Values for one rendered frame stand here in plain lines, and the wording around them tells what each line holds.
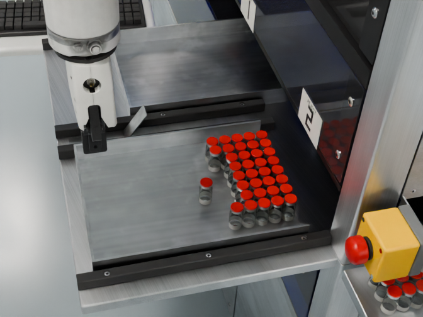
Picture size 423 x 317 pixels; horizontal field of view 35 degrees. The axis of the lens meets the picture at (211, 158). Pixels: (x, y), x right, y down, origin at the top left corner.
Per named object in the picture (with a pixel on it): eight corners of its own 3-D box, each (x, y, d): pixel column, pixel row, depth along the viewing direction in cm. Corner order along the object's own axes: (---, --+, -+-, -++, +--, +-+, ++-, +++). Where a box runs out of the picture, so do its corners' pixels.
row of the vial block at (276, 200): (251, 149, 123) (253, 130, 120) (282, 222, 111) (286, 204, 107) (239, 151, 123) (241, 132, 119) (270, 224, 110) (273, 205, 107)
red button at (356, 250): (364, 244, 96) (369, 226, 93) (376, 266, 93) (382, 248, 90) (339, 250, 95) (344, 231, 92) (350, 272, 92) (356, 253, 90)
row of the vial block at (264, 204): (239, 151, 123) (241, 132, 119) (269, 224, 110) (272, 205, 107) (227, 153, 122) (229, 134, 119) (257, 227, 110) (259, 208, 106)
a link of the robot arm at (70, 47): (125, 38, 76) (126, 60, 78) (113, -3, 82) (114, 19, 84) (49, 46, 74) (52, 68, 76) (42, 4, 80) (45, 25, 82)
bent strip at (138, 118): (145, 129, 126) (144, 104, 122) (148, 139, 124) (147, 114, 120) (68, 139, 123) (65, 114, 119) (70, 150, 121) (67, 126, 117)
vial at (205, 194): (209, 195, 114) (211, 177, 111) (213, 204, 113) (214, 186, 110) (197, 197, 114) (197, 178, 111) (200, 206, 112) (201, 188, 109)
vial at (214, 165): (218, 163, 120) (219, 144, 117) (221, 172, 118) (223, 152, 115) (206, 165, 120) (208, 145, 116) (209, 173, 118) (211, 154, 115)
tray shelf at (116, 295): (252, 24, 157) (253, 17, 156) (381, 257, 109) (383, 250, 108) (42, 46, 147) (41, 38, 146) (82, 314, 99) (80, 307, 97)
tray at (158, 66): (259, 29, 153) (261, 15, 150) (299, 99, 135) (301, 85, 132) (109, 44, 145) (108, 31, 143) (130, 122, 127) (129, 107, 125)
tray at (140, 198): (258, 134, 126) (260, 119, 124) (306, 239, 108) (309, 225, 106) (75, 158, 119) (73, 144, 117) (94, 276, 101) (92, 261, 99)
